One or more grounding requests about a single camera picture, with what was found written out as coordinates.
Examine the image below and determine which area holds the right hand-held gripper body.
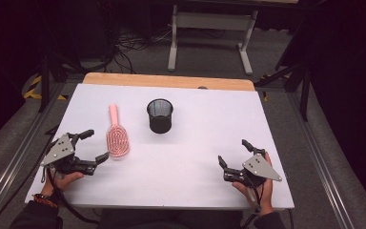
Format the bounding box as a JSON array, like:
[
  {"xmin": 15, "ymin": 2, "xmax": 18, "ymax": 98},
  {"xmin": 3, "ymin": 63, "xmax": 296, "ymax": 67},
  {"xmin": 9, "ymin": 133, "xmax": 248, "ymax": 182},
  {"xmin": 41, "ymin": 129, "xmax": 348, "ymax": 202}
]
[{"xmin": 223, "ymin": 153, "xmax": 283, "ymax": 189}]

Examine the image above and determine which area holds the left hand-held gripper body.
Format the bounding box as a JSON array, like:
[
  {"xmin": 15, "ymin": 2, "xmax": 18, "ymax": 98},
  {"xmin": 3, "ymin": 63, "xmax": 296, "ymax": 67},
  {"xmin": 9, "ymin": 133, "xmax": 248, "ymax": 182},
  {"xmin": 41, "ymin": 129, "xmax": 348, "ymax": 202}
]
[{"xmin": 40, "ymin": 133, "xmax": 98, "ymax": 177}]

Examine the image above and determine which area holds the pink hairbrush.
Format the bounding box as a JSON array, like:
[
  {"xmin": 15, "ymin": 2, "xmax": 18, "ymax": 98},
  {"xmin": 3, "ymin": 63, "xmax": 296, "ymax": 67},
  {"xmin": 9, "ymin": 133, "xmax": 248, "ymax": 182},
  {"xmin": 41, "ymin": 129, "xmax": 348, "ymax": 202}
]
[{"xmin": 106, "ymin": 103, "xmax": 131, "ymax": 158}]

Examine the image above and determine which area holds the black mesh pen holder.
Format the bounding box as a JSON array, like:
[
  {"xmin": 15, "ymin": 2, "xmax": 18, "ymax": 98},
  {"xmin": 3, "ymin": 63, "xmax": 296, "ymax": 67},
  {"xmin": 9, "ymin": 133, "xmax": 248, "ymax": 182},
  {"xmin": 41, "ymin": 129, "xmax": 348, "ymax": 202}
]
[{"xmin": 146, "ymin": 97, "xmax": 174, "ymax": 135}]

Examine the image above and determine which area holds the person's left hand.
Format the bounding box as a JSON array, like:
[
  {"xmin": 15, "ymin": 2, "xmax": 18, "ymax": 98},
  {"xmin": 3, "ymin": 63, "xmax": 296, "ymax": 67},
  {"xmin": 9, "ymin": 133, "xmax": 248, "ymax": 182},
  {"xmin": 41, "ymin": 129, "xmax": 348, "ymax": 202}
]
[{"xmin": 41, "ymin": 172, "xmax": 85, "ymax": 197}]

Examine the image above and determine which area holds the person's right hand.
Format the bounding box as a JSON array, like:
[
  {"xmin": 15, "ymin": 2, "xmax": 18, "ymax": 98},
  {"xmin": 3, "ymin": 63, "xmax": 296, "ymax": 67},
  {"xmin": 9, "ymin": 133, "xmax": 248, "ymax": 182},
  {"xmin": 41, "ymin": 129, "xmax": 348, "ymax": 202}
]
[{"xmin": 232, "ymin": 152, "xmax": 275, "ymax": 218}]

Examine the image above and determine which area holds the white table sheet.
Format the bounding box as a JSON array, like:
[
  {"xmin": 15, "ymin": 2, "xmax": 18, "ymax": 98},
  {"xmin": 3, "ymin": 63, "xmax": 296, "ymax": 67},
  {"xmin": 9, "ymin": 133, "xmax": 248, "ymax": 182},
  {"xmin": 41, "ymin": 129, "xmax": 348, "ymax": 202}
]
[{"xmin": 24, "ymin": 83, "xmax": 295, "ymax": 211}]

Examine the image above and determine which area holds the black metal stand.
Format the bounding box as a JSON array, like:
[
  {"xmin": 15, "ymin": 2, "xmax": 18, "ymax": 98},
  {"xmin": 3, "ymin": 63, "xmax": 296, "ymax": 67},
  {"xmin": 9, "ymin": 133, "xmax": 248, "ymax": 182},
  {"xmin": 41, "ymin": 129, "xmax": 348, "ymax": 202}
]
[
  {"xmin": 254, "ymin": 58, "xmax": 313, "ymax": 122},
  {"xmin": 37, "ymin": 47, "xmax": 89, "ymax": 114}
]

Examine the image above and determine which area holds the yellow black hazard tape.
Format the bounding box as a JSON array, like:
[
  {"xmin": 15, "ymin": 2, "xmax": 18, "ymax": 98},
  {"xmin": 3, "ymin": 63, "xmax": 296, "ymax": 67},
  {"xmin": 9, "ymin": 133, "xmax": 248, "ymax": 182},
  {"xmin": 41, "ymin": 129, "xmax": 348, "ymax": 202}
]
[{"xmin": 23, "ymin": 74, "xmax": 69, "ymax": 101}]

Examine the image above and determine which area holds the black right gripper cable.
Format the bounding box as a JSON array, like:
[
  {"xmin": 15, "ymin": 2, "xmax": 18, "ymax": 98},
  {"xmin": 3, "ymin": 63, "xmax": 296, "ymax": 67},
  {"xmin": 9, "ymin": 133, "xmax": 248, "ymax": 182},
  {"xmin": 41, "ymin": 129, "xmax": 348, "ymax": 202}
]
[{"xmin": 241, "ymin": 177, "xmax": 266, "ymax": 229}]

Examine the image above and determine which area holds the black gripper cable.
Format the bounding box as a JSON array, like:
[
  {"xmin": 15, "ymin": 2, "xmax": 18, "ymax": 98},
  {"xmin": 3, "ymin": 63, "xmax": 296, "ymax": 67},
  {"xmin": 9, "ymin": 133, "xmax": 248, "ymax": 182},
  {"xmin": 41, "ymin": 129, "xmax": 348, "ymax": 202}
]
[
  {"xmin": 241, "ymin": 177, "xmax": 266, "ymax": 229},
  {"xmin": 41, "ymin": 166, "xmax": 101, "ymax": 225}
]

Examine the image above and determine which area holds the aluminium floor rail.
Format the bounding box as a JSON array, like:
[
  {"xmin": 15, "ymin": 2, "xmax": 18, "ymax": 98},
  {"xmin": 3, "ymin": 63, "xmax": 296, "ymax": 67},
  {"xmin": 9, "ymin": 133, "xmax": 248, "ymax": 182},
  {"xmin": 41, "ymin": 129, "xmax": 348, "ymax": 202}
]
[
  {"xmin": 286, "ymin": 92, "xmax": 357, "ymax": 229},
  {"xmin": 0, "ymin": 82, "xmax": 65, "ymax": 228}
]

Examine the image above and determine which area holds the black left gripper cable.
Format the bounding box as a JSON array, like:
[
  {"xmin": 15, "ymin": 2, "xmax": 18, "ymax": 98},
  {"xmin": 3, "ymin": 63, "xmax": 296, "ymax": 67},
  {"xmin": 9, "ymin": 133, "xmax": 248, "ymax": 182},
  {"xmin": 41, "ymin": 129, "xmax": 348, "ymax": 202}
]
[{"xmin": 41, "ymin": 166, "xmax": 101, "ymax": 225}]

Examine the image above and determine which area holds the braided wrist bracelet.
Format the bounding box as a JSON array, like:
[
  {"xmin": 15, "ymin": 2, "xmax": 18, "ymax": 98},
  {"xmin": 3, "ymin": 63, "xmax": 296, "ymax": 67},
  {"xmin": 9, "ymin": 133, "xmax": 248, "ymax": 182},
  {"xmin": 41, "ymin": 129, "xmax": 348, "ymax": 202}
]
[{"xmin": 32, "ymin": 193, "xmax": 61, "ymax": 210}]

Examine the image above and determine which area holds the tangle of black floor cables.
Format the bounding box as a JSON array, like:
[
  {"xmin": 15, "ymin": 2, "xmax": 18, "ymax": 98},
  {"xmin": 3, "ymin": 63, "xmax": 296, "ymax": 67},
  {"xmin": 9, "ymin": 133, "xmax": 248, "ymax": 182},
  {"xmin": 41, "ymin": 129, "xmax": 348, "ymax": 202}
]
[{"xmin": 106, "ymin": 27, "xmax": 173, "ymax": 74}]

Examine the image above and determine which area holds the grey metal desk frame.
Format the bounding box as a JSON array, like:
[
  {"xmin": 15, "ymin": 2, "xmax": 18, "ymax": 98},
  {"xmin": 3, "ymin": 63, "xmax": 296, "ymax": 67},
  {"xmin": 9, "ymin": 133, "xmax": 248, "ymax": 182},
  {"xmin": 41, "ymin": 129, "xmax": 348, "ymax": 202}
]
[{"xmin": 167, "ymin": 3, "xmax": 259, "ymax": 76}]

